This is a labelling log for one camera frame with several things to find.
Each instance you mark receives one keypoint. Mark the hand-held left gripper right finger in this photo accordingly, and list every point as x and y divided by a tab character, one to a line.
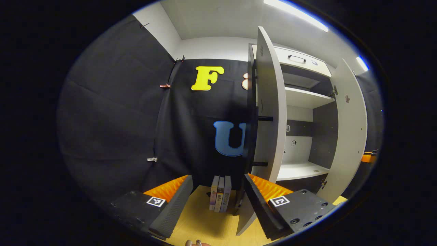
259	205

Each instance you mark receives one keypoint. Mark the white cabinet drawer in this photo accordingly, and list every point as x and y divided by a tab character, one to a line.
315	68

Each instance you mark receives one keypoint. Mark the long ceiling light strip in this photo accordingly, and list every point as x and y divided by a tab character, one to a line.
297	14

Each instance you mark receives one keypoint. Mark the short ceiling light strip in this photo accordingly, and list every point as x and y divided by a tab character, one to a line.
362	63

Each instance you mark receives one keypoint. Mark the white and grey cabinet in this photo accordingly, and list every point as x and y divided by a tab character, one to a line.
307	99

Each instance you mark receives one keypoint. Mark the blue book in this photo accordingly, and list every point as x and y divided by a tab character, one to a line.
227	194

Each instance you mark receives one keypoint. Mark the brown cloth clip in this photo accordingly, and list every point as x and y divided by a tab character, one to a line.
165	85

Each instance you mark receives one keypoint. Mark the white and pink book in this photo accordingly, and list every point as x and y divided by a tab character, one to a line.
220	194

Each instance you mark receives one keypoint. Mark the white cloth clip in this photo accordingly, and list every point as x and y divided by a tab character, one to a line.
152	159

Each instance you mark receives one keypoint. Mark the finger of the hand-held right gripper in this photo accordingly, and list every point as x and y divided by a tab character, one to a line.
368	158

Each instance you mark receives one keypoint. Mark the beige book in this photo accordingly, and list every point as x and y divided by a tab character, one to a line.
213	193

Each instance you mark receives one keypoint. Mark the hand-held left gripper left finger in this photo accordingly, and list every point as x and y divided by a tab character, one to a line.
175	205

